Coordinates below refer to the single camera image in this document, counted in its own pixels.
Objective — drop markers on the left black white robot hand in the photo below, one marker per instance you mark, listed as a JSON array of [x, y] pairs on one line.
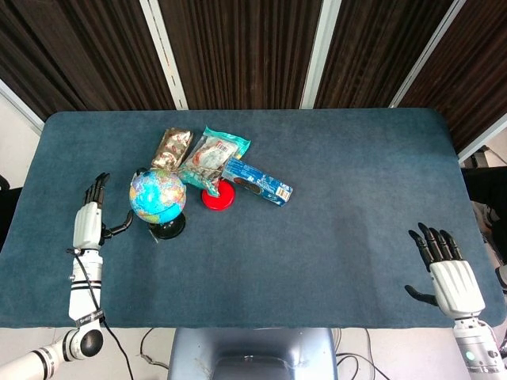
[[88, 225]]

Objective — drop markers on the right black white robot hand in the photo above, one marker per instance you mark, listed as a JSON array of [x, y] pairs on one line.
[[457, 285]]

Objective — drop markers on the blue globe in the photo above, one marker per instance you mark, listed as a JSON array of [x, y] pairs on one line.
[[156, 194]]

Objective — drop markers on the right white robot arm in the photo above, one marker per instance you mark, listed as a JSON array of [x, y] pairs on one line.
[[473, 346]]

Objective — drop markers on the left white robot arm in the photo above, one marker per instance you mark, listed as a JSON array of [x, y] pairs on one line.
[[81, 297]]

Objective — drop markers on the gold foil snack packet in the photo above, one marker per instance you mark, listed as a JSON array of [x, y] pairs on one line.
[[172, 148]]

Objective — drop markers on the red round lid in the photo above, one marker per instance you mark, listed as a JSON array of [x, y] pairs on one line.
[[222, 200]]

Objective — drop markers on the teal clear snack packet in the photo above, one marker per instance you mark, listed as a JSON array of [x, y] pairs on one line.
[[210, 154]]

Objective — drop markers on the blue table cloth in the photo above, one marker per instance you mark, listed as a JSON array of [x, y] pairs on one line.
[[297, 245]]

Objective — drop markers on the blue cookie box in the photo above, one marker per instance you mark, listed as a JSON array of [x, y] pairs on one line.
[[257, 182]]

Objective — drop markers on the grey robot torso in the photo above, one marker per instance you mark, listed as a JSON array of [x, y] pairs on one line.
[[253, 352]]

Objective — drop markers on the white partition post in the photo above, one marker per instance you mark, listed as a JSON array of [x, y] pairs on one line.
[[481, 142], [425, 55], [319, 55], [164, 55], [20, 107]]

